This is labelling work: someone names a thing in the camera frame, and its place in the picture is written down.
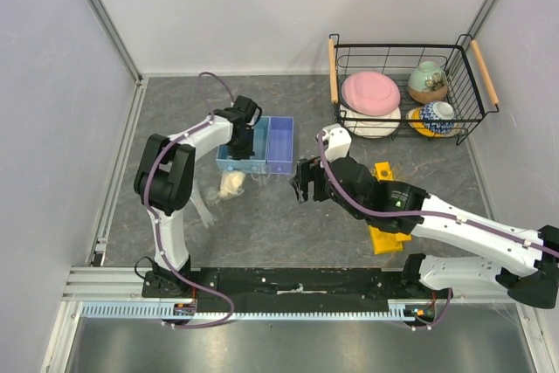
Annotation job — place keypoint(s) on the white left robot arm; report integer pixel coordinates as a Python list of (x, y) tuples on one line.
[(165, 176)]

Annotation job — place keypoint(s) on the black wire basket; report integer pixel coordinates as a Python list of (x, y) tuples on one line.
[(470, 88)]

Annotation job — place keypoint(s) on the blue three-compartment drawer box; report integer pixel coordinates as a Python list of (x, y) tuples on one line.
[(273, 144)]

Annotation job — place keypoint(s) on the clear glass beaker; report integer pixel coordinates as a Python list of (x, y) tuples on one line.
[(261, 176)]

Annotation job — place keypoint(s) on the green brown ceramic bowl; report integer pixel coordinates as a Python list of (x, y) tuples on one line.
[(427, 83)]

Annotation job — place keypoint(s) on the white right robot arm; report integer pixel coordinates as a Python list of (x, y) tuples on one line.
[(522, 263)]

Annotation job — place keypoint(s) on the pink plate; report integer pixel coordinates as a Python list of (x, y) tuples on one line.
[(371, 93)]

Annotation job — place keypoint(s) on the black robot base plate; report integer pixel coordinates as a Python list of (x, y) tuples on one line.
[(223, 288)]

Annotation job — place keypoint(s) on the blue white patterned bowl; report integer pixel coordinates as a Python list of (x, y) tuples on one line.
[(438, 116)]

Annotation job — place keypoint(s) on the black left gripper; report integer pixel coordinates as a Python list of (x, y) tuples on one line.
[(245, 155)]

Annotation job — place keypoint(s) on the white slotted cable duct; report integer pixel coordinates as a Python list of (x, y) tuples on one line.
[(172, 312)]

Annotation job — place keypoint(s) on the white plate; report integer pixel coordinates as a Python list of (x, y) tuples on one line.
[(368, 127)]

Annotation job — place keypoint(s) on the clear plastic dropper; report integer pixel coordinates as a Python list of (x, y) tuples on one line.
[(208, 219)]

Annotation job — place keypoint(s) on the bag of beige powder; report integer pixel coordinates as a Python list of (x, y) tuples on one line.
[(231, 184)]

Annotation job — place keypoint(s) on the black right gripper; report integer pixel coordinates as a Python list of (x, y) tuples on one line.
[(308, 170)]

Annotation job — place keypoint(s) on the small clear glass vial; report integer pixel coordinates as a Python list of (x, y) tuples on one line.
[(212, 196)]

